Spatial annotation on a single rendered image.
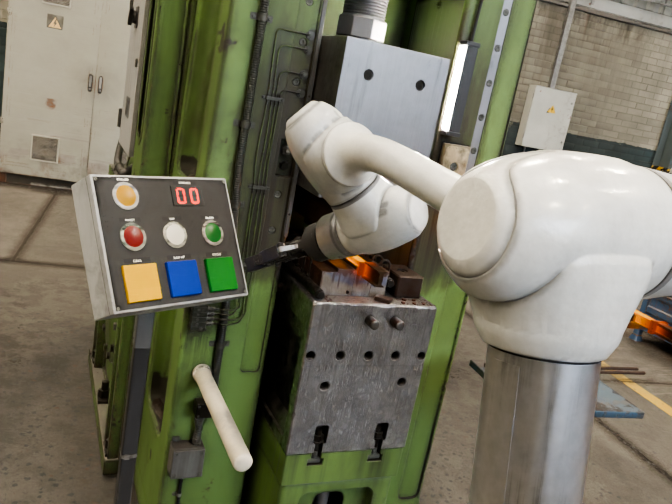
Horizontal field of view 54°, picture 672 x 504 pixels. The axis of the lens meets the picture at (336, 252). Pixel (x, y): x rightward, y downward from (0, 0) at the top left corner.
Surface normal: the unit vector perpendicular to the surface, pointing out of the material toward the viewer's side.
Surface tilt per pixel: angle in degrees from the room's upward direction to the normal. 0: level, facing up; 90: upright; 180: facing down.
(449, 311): 90
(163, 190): 60
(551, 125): 90
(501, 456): 88
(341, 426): 90
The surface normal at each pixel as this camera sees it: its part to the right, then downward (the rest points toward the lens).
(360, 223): -0.39, 0.54
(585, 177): 0.32, -0.58
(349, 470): 0.39, 0.29
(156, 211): 0.73, -0.22
